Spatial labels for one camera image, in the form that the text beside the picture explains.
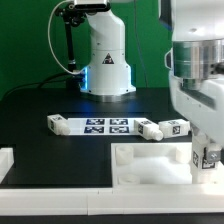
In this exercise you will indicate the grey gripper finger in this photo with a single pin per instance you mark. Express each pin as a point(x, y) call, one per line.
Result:
point(212, 155)

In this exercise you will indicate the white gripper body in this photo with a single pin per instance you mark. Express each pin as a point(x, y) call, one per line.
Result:
point(203, 108)

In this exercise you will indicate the white square table top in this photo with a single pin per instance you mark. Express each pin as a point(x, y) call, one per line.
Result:
point(139, 164)

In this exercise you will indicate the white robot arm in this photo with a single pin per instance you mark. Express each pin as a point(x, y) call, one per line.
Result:
point(196, 68)

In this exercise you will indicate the white front fence bar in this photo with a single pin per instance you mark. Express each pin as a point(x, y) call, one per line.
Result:
point(155, 199)

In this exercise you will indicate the white fence bar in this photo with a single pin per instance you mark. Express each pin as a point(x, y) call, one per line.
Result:
point(6, 161)
point(155, 199)

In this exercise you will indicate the white sheet with tags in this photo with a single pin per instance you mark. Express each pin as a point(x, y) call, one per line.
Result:
point(102, 126)

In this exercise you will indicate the white left fence bar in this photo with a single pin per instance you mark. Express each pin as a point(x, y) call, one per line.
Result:
point(6, 161)

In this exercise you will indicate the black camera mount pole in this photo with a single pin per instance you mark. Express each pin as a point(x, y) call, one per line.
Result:
point(71, 18)

